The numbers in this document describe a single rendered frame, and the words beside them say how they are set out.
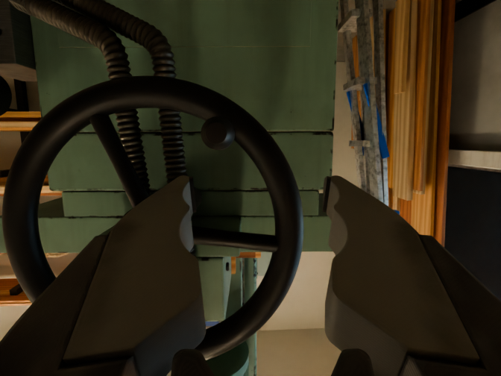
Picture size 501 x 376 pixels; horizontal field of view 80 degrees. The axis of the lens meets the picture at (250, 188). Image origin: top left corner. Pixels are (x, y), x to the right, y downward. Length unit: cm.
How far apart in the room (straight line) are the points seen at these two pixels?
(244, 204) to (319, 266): 284
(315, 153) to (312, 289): 296
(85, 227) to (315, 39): 45
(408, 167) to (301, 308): 212
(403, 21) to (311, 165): 142
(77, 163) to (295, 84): 35
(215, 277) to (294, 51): 33
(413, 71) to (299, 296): 239
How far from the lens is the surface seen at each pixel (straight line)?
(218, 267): 40
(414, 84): 181
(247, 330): 33
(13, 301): 326
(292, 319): 350
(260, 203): 47
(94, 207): 53
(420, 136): 176
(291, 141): 46
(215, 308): 43
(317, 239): 50
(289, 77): 47
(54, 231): 57
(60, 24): 42
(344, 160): 310
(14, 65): 55
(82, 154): 53
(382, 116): 130
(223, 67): 47
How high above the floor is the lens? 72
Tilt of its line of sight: 9 degrees up
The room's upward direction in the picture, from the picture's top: 180 degrees clockwise
